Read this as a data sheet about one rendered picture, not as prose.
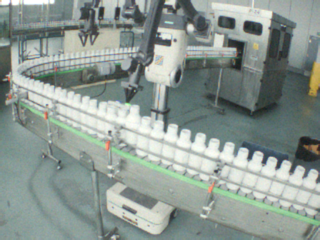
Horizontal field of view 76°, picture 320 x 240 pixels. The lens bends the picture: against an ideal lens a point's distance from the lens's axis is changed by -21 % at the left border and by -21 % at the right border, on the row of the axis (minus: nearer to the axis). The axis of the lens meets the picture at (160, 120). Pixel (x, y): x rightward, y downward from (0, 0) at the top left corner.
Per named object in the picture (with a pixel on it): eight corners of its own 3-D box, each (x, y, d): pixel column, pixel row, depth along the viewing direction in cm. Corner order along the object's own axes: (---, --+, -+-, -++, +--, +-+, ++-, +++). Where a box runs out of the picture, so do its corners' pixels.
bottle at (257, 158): (253, 186, 92) (266, 151, 85) (252, 195, 86) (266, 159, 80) (240, 183, 94) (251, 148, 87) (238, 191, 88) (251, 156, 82)
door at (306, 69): (302, 75, 1051) (310, 34, 965) (302, 75, 1058) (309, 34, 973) (319, 81, 1009) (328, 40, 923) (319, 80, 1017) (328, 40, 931)
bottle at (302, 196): (297, 199, 84) (313, 166, 77) (306, 208, 79) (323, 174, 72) (288, 203, 82) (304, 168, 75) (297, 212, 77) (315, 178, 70)
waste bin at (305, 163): (277, 200, 227) (298, 148, 201) (281, 178, 264) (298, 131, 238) (313, 211, 208) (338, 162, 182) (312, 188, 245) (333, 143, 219)
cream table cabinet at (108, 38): (103, 75, 592) (106, 28, 544) (117, 81, 552) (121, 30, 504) (63, 82, 521) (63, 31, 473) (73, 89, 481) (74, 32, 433)
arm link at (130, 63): (155, 58, 122) (143, 51, 126) (142, 52, 112) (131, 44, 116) (141, 78, 126) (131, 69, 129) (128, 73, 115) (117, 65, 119)
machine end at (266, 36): (238, 87, 619) (248, 13, 538) (281, 105, 535) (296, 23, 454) (200, 96, 516) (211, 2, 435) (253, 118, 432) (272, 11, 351)
